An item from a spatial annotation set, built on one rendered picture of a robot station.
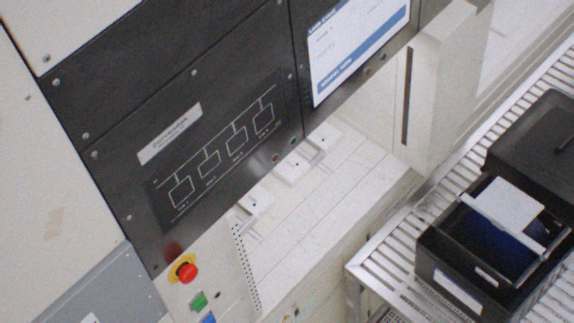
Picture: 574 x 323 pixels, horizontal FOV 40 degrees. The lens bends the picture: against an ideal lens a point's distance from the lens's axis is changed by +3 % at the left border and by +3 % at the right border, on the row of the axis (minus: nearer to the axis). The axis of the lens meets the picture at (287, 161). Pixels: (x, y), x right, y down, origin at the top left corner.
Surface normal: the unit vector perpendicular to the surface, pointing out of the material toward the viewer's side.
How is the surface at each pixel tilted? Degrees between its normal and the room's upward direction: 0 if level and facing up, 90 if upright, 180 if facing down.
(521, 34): 0
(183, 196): 90
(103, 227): 90
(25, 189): 90
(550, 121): 0
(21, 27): 90
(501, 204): 0
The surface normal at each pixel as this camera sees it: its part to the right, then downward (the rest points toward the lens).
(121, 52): 0.72, 0.54
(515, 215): -0.09, -0.55
